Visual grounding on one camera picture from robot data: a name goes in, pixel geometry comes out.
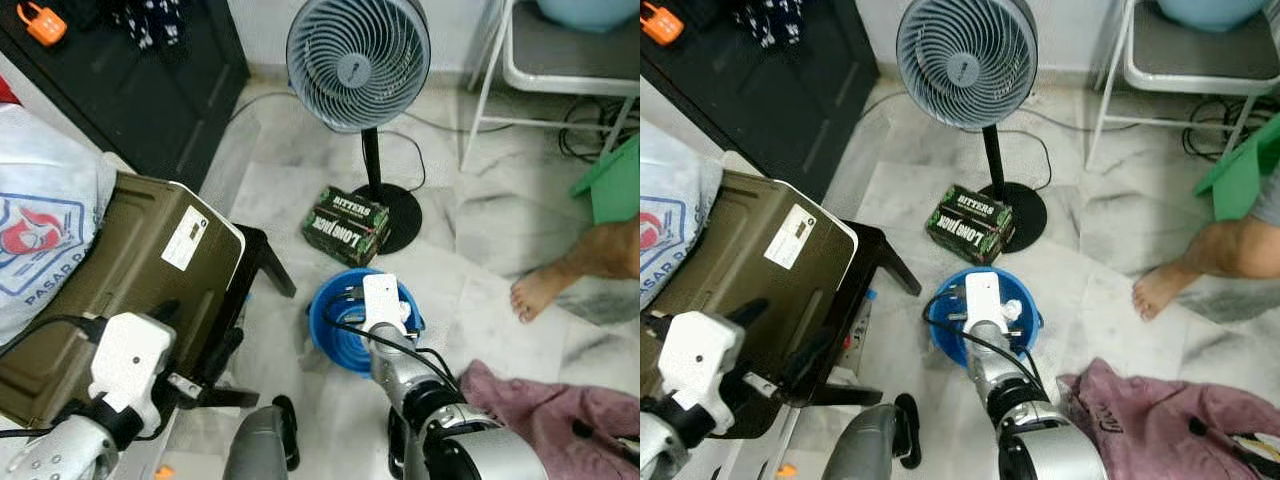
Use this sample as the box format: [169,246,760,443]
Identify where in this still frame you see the olive suitcase white label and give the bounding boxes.
[0,172,246,429]
[640,170,859,406]

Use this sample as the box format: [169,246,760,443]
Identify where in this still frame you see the grey left robot leg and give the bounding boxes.
[820,393,923,480]
[222,395,301,480]

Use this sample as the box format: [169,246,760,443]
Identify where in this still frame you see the grey robot leg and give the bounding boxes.
[222,395,301,480]
[385,405,416,480]
[820,393,923,480]

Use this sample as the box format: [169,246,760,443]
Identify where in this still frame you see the black wooden stool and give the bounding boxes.
[190,225,298,411]
[800,222,923,406]

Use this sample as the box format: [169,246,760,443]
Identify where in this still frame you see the blue plastic bucket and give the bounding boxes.
[925,266,1043,369]
[307,267,426,376]

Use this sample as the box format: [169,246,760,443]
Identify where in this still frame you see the white printed plastic bag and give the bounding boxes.
[640,115,729,336]
[0,100,119,346]

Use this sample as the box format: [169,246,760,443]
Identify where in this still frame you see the black green Long Jack box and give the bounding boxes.
[925,183,1016,266]
[302,185,393,268]

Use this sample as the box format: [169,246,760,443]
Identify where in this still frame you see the person's bare leg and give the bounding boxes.
[1132,165,1280,323]
[510,215,641,324]

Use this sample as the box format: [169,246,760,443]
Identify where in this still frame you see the grey right robot leg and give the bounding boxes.
[385,405,416,480]

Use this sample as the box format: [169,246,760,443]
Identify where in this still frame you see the pink cartoon print blanket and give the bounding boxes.
[1058,358,1280,480]
[458,358,641,480]

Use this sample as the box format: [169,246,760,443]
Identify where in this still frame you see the black cabinet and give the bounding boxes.
[0,0,251,191]
[640,0,881,201]

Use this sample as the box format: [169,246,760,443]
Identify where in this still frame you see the dark patterned cloth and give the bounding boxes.
[728,0,806,49]
[108,0,186,49]

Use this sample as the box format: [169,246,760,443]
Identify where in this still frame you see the orange padlock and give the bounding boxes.
[642,2,686,47]
[15,2,69,47]

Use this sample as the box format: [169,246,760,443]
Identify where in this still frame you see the grey standing fan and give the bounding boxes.
[286,0,432,256]
[895,0,1049,254]

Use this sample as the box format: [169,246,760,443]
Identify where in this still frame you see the white metal chair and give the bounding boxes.
[460,0,641,171]
[1085,0,1280,171]

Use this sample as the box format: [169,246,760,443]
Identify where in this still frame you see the light blue plastic basin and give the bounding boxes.
[535,0,641,33]
[1155,0,1266,33]

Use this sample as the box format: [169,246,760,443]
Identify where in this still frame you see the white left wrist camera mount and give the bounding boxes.
[660,311,749,411]
[88,312,179,411]

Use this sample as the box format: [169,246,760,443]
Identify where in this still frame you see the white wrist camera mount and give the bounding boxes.
[962,271,1004,331]
[660,311,749,411]
[360,273,411,336]
[88,312,179,411]

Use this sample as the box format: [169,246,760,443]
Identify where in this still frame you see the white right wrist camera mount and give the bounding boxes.
[962,271,1004,331]
[360,273,411,336]

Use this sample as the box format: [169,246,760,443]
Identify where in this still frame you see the black floor cables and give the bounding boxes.
[1180,95,1280,163]
[555,95,641,166]

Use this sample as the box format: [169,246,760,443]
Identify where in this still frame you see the black fan power cord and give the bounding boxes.
[383,128,429,193]
[1005,128,1053,191]

